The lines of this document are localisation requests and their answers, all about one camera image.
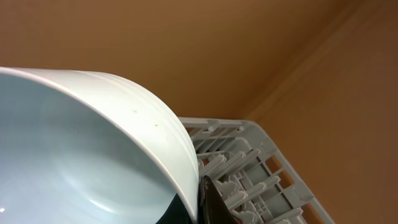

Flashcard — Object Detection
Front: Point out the light blue bowl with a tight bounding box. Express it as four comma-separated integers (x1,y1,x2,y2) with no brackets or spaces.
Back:
1,67,198,223

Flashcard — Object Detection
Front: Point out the grey dishwasher rack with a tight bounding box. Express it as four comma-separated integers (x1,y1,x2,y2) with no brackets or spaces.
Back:
180,117,334,223

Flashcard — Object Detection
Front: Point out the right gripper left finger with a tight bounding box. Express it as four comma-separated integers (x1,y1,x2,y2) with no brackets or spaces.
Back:
156,194,192,224

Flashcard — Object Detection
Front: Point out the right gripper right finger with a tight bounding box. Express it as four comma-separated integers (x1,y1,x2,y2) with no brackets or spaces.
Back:
198,175,238,224

